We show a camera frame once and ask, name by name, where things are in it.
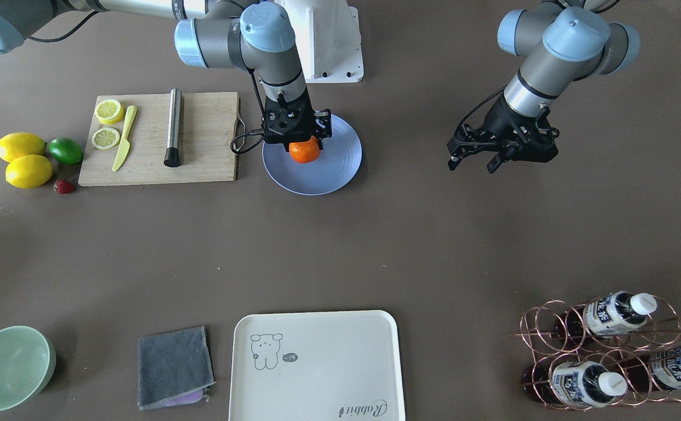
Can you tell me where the tea bottle white cap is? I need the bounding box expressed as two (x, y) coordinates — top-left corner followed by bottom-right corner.
(553, 291), (657, 346)

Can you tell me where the cream rabbit tray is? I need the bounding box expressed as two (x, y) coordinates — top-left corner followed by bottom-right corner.
(228, 310), (407, 420)

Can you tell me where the yellow lemon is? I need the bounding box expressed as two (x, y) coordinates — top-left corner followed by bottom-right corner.
(5, 154), (53, 189)
(0, 132), (47, 163)

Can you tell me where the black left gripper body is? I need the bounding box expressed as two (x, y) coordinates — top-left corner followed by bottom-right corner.
(460, 94), (559, 163)

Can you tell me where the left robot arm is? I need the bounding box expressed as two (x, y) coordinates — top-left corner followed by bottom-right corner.
(447, 1), (641, 173)

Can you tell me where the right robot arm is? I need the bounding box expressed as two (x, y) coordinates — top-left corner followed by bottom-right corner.
(0, 1), (332, 147)

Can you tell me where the orange fruit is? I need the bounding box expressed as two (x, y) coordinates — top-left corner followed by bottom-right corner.
(288, 136), (321, 164)

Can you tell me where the yellow plastic knife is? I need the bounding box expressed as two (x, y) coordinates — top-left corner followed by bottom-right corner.
(112, 105), (137, 171)

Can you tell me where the green bowl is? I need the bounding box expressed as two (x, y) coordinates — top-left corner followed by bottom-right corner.
(0, 326), (56, 411)

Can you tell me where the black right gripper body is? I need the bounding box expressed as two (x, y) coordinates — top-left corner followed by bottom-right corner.
(262, 94), (332, 144)

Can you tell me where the blue plate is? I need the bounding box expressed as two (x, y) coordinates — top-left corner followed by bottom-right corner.
(262, 114), (363, 195)

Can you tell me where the red strawberry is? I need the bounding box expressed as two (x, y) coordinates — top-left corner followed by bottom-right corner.
(53, 179), (76, 195)

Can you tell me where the green lime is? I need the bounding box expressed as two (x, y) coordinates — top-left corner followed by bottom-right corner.
(48, 137), (84, 165)

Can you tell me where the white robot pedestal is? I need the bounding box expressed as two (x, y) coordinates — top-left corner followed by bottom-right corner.
(277, 1), (364, 84)

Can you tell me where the lemon slice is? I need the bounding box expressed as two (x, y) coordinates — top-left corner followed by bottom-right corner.
(90, 127), (121, 150)
(94, 98), (125, 125)

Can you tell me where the copper wire bottle rack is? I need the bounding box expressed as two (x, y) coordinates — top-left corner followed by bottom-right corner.
(518, 294), (681, 411)

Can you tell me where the grey folded cloth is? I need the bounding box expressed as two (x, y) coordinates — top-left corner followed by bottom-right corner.
(137, 326), (215, 410)

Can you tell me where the wooden cutting board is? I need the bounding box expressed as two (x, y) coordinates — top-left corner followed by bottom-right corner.
(78, 92), (240, 187)

